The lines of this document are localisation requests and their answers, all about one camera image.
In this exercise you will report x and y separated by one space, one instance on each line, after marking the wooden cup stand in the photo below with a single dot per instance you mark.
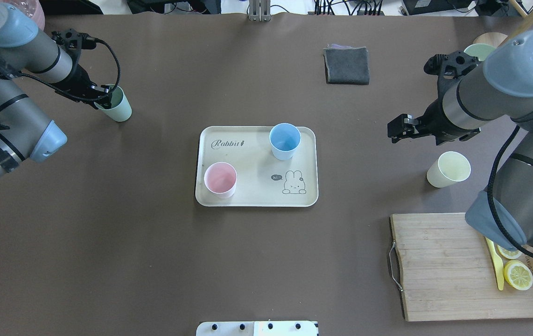
497 39

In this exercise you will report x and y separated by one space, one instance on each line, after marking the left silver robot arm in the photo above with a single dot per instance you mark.
26 131

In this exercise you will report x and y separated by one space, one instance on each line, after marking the black gripper camera mount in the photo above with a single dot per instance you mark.
450 69

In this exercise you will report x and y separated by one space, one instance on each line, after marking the green bowl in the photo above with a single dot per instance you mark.
480 50

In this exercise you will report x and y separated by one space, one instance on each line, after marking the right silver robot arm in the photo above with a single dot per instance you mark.
472 93

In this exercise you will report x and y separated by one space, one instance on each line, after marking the green cup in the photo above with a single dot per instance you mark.
120 108

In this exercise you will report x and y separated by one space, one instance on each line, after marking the cream rabbit tray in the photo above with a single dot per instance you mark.
263 180

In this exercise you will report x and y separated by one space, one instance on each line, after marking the cream yellow cup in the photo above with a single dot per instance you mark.
450 168

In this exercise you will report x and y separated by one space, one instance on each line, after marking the lemon half slice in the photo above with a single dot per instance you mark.
518 275
507 254

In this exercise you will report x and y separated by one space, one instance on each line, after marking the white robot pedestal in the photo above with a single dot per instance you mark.
258 328

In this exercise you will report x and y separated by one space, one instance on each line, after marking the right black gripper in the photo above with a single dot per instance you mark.
432 116

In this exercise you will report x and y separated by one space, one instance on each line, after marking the yellow plastic knife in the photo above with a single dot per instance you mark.
497 263

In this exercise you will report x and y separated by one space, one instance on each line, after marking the left gripper camera mount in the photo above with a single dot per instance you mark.
73 42

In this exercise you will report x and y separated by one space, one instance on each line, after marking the blue cup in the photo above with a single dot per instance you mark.
285 139

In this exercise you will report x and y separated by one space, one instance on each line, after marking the pink bowl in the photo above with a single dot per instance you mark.
31 8

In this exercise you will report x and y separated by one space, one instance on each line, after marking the aluminium frame post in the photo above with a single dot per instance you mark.
259 10

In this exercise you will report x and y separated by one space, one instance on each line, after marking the pink cup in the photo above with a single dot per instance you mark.
220 179

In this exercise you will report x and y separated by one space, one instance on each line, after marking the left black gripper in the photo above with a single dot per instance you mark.
79 82

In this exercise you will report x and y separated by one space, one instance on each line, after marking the wooden cutting board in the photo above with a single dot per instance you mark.
446 272

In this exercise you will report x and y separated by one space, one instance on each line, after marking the grey folded cloth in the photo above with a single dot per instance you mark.
346 65

